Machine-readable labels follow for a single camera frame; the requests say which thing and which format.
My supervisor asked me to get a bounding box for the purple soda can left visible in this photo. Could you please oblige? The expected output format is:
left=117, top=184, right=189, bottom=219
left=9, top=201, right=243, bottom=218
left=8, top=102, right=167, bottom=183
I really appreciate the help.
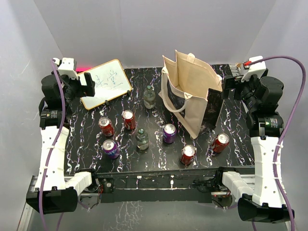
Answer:
left=103, top=140, right=119, bottom=159

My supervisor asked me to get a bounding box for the small whiteboard orange frame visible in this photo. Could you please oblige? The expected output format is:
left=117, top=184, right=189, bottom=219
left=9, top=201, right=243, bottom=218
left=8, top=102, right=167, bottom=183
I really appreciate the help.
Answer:
left=81, top=59, right=132, bottom=110

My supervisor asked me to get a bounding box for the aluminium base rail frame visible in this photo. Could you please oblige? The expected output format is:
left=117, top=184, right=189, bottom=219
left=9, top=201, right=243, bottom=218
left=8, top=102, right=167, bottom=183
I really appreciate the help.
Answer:
left=16, top=166, right=296, bottom=231

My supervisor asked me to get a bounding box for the pink red marker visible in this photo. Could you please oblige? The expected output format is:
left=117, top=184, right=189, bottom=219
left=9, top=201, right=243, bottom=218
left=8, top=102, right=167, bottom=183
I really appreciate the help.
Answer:
left=76, top=67, right=91, bottom=72

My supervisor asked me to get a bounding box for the near clear glass bottle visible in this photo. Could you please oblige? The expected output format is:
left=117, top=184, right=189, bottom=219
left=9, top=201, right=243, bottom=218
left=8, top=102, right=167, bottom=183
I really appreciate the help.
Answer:
left=135, top=128, right=149, bottom=150

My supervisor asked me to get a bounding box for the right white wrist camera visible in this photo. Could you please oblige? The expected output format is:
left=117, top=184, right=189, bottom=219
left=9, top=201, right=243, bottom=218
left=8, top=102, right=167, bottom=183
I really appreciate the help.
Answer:
left=241, top=56, right=266, bottom=82

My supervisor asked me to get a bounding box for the far clear glass bottle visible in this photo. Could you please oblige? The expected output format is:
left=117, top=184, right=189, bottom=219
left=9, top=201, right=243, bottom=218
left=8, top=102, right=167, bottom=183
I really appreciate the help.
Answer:
left=143, top=85, right=155, bottom=109

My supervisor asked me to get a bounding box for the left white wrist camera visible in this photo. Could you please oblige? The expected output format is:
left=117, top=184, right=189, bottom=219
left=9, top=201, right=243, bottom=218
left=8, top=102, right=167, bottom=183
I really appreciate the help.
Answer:
left=52, top=57, right=79, bottom=80

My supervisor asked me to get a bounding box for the clear glass bottle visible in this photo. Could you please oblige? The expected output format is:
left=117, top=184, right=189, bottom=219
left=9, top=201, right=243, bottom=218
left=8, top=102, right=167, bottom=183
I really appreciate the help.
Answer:
left=143, top=85, right=155, bottom=109
left=135, top=128, right=149, bottom=150

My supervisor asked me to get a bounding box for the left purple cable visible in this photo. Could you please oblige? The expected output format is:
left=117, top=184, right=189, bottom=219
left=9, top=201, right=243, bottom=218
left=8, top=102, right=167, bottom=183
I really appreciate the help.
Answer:
left=38, top=59, right=67, bottom=231

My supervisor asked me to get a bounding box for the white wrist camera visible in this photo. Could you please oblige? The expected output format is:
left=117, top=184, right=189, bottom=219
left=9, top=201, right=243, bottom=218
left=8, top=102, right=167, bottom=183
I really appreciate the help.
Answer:
left=52, top=57, right=79, bottom=80
left=241, top=56, right=266, bottom=82

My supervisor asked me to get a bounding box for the purple soda can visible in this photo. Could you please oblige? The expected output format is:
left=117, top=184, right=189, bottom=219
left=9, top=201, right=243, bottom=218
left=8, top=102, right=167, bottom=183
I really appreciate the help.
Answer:
left=103, top=140, right=119, bottom=159
left=163, top=124, right=177, bottom=144

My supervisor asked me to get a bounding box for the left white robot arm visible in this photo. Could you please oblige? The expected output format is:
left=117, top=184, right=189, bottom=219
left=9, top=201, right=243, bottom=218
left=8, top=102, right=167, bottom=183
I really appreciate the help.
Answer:
left=26, top=73, right=100, bottom=214

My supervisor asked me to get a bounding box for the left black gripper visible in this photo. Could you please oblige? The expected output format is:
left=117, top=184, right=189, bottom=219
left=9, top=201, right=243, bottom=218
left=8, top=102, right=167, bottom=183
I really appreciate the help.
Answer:
left=54, top=70, right=94, bottom=105

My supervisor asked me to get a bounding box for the red cola can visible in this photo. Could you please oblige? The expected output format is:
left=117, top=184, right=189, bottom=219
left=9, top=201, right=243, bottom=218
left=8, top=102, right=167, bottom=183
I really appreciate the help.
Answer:
left=98, top=117, right=115, bottom=137
left=211, top=133, right=230, bottom=153
left=122, top=110, right=136, bottom=130
left=180, top=145, right=196, bottom=166

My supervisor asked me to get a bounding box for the purple soda can centre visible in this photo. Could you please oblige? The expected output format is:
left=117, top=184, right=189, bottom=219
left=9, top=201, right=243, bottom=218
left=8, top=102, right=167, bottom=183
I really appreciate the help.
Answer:
left=163, top=124, right=177, bottom=144

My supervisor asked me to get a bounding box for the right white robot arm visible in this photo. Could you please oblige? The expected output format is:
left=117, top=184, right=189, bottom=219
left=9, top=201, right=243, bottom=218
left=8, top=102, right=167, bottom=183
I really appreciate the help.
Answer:
left=214, top=75, right=295, bottom=223

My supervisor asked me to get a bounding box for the red cola can front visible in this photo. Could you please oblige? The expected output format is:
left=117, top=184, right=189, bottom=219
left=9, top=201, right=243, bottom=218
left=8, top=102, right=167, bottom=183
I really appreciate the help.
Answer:
left=180, top=145, right=196, bottom=166

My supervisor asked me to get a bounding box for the beige canvas tote bag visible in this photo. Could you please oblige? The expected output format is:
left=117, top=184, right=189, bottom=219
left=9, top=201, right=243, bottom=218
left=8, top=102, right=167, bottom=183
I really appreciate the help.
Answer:
left=159, top=51, right=224, bottom=139

